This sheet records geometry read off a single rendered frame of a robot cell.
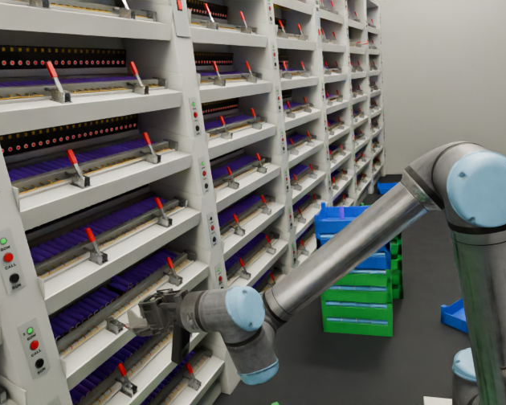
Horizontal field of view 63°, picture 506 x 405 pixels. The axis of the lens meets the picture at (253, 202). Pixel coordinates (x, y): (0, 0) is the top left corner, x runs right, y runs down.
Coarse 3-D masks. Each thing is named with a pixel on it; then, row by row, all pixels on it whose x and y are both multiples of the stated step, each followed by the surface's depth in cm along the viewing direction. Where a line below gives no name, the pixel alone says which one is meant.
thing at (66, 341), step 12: (168, 264) 136; (156, 276) 129; (132, 288) 121; (144, 288) 124; (120, 300) 116; (108, 312) 111; (120, 312) 113; (84, 324) 105; (96, 324) 108; (72, 336) 101; (84, 336) 103; (60, 348) 98
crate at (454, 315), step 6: (462, 300) 193; (444, 306) 184; (450, 306) 188; (456, 306) 191; (462, 306) 194; (444, 312) 184; (450, 312) 189; (456, 312) 192; (462, 312) 191; (444, 318) 185; (450, 318) 182; (456, 318) 179; (462, 318) 187; (450, 324) 183; (456, 324) 180; (462, 324) 178; (462, 330) 178
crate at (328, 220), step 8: (328, 208) 193; (336, 208) 192; (344, 208) 191; (352, 208) 189; (360, 208) 188; (320, 216) 189; (328, 216) 194; (336, 216) 193; (352, 216) 190; (320, 224) 175; (328, 224) 174; (336, 224) 173; (344, 224) 172; (320, 232) 176; (328, 232) 175; (336, 232) 174
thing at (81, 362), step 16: (176, 240) 147; (192, 256) 143; (208, 256) 143; (192, 272) 138; (208, 272) 145; (160, 288) 127; (176, 288) 128; (128, 304) 118; (128, 320) 112; (96, 336) 105; (112, 336) 106; (128, 336) 110; (64, 352) 99; (80, 352) 100; (96, 352) 100; (112, 352) 106; (64, 368) 91; (80, 368) 96
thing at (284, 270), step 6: (276, 264) 215; (282, 264) 214; (270, 270) 213; (276, 270) 213; (282, 270) 213; (288, 270) 213; (264, 276) 207; (270, 276) 206; (276, 276) 212; (282, 276) 212; (258, 282) 202; (264, 282) 201; (270, 282) 206; (276, 282) 207; (258, 288) 195; (264, 288) 200
